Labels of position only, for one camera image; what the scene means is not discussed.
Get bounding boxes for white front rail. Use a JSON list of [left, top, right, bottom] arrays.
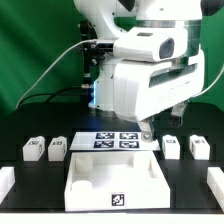
[[0, 213, 224, 224]]

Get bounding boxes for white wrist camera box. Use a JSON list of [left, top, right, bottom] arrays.
[[113, 27, 188, 62]]

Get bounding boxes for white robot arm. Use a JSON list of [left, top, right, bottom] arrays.
[[73, 0, 224, 142]]

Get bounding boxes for white left obstacle block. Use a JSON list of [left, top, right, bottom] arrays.
[[0, 167, 15, 204]]

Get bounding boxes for white right obstacle block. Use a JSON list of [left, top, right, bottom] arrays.
[[207, 167, 224, 212]]

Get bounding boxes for white square tabletop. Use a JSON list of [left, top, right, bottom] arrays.
[[64, 151, 170, 211]]

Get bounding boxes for white camera cable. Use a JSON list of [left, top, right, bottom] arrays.
[[15, 39, 98, 110]]

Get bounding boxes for white obstacle block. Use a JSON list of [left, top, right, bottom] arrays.
[[0, 167, 15, 204], [207, 167, 224, 212]]

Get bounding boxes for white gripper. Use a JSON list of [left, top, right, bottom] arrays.
[[113, 50, 205, 142]]

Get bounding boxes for white marker sheet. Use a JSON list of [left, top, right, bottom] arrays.
[[70, 132, 160, 151]]

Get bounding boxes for black base cables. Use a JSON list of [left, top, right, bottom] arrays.
[[15, 85, 91, 109]]

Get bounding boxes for black rear camera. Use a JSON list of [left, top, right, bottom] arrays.
[[78, 20, 113, 77]]

